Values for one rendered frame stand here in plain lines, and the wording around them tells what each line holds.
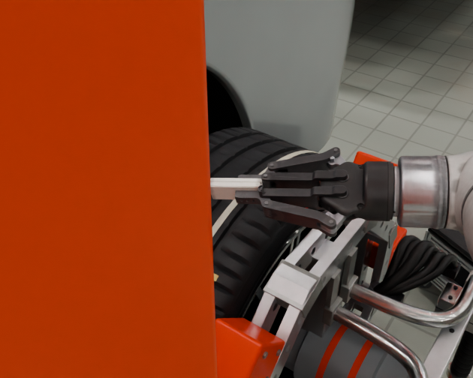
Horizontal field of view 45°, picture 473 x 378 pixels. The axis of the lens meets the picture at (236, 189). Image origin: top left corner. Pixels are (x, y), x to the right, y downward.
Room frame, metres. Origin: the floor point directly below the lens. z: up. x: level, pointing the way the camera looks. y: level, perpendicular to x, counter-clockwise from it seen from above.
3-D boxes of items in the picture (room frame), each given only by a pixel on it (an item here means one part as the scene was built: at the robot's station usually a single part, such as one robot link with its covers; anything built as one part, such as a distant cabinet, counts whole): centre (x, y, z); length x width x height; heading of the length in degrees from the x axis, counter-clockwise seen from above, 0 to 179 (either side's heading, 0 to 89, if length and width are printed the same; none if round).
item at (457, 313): (0.64, -0.30, 1.03); 0.19 x 0.18 x 0.11; 55
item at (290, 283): (0.63, -0.14, 0.85); 0.54 x 0.07 x 0.54; 145
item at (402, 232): (0.90, -0.32, 0.85); 0.09 x 0.08 x 0.07; 145
